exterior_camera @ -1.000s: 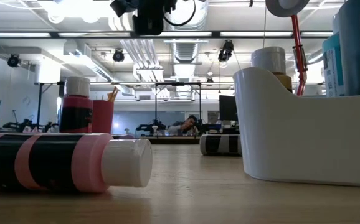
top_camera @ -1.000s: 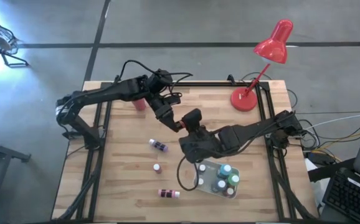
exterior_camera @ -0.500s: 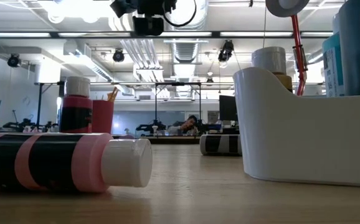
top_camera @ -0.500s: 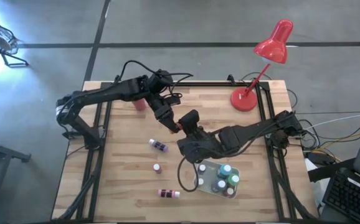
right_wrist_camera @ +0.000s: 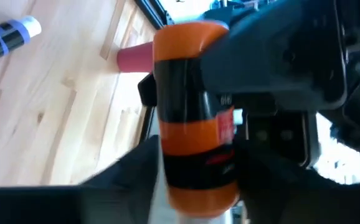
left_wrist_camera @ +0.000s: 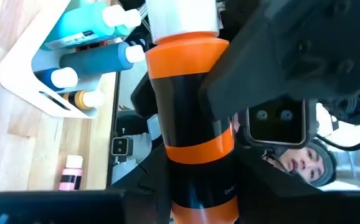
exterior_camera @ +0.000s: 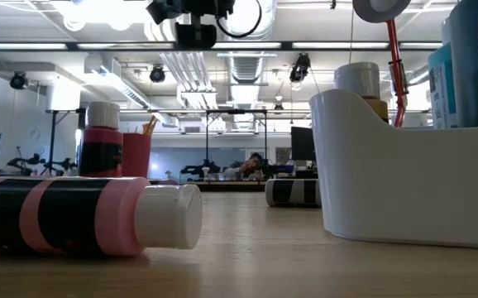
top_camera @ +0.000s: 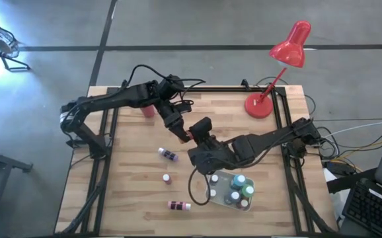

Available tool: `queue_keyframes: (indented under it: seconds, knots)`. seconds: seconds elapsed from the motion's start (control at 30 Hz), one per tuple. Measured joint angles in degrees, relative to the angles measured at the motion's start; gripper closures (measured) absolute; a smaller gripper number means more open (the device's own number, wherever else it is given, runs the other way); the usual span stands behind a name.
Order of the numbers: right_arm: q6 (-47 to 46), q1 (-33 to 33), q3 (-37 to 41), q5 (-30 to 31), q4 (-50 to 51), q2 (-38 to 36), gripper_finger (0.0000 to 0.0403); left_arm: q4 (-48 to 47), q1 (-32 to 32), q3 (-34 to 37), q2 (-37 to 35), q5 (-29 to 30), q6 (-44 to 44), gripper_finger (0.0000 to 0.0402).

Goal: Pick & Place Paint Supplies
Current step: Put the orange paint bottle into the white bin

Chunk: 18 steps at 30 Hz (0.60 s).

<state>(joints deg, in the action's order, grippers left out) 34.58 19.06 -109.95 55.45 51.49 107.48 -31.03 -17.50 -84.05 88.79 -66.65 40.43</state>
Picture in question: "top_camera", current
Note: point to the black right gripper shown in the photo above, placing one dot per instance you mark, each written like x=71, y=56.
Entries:
x=211, y=155

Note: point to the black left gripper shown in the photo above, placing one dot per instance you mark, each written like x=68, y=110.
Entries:
x=169, y=114

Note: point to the red plastic cup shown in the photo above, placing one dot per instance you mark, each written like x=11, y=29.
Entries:
x=148, y=111

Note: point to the red paint bottle black label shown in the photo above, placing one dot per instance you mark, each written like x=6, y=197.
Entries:
x=167, y=179

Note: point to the white plastic bin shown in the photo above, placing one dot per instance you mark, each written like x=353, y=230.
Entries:
x=224, y=181

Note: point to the turquoise paint bottle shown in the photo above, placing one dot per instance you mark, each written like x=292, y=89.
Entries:
x=239, y=180

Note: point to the dark blue paint bottle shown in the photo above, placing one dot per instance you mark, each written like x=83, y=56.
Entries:
x=234, y=196

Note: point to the green paint bottle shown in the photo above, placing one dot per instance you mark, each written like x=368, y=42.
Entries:
x=248, y=190

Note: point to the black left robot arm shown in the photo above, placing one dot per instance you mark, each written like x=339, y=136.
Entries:
x=118, y=99

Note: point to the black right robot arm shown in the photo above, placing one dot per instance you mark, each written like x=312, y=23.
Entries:
x=267, y=140

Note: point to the purple paint bottle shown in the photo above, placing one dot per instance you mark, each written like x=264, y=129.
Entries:
x=168, y=154

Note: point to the pink paint bottle black label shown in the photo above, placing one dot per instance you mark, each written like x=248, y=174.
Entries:
x=179, y=205

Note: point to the red desk lamp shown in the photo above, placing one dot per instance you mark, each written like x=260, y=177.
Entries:
x=290, y=49

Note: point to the black metal stand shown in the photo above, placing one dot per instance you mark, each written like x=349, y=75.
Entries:
x=6, y=162

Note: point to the black keyboard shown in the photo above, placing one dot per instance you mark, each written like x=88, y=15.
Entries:
x=372, y=205

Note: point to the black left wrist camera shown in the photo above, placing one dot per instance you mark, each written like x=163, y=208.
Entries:
x=182, y=107

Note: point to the black aluminium rig frame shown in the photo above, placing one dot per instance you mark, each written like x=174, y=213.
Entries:
x=227, y=89

